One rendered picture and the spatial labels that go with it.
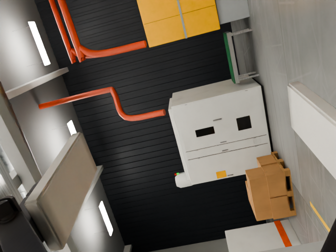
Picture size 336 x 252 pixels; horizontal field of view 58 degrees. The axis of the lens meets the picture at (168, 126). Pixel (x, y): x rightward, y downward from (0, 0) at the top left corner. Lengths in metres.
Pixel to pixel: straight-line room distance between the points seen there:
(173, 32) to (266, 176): 3.96
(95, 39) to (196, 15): 4.70
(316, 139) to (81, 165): 0.13
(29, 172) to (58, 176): 2.70
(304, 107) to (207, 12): 7.42
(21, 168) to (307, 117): 2.76
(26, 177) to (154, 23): 5.48
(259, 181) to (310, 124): 6.97
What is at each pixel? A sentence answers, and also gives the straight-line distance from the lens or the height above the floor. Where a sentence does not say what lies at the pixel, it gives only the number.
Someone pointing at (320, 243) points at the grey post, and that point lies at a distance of 3.49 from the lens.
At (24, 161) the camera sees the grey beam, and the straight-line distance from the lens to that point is 2.82.
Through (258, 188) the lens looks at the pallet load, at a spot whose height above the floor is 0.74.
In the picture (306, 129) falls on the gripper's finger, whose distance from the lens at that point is 0.18.
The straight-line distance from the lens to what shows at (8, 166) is 6.01.
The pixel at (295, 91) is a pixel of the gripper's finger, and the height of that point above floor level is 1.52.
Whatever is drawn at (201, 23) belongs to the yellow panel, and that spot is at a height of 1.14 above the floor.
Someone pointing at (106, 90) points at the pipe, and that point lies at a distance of 8.89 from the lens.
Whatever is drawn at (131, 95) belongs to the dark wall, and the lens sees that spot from 11.27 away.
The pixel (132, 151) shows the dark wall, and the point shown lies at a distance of 11.97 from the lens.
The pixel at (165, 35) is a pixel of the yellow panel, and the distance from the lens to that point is 7.57.
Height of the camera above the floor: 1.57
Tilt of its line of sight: 7 degrees up
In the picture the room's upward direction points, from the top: 103 degrees counter-clockwise
